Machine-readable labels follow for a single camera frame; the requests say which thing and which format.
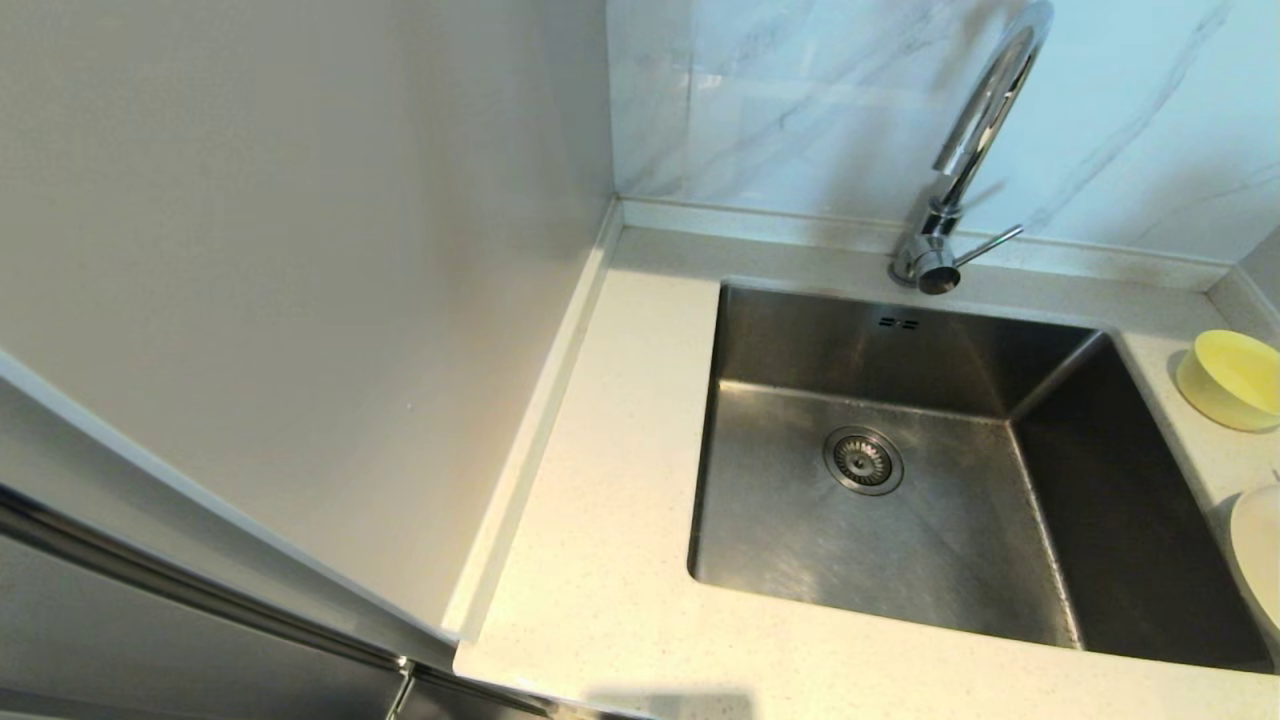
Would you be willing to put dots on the chrome gooseneck faucet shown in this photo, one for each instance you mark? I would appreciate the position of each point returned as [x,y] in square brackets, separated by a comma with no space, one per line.
[985,110]

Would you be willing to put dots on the yellow plastic bowl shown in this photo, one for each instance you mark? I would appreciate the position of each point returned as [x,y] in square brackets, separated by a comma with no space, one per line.
[1235,385]

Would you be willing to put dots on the white ceramic plate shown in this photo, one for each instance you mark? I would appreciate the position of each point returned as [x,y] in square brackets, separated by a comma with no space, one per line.
[1262,560]

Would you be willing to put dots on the stainless steel sink basin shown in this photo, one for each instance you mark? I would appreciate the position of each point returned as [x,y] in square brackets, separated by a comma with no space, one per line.
[950,560]

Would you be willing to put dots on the round metal drain strainer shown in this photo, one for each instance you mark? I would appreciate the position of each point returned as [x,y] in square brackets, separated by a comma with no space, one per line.
[863,460]

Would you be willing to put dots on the grey appliance door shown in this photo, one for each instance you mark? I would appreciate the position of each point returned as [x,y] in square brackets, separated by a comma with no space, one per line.
[60,650]

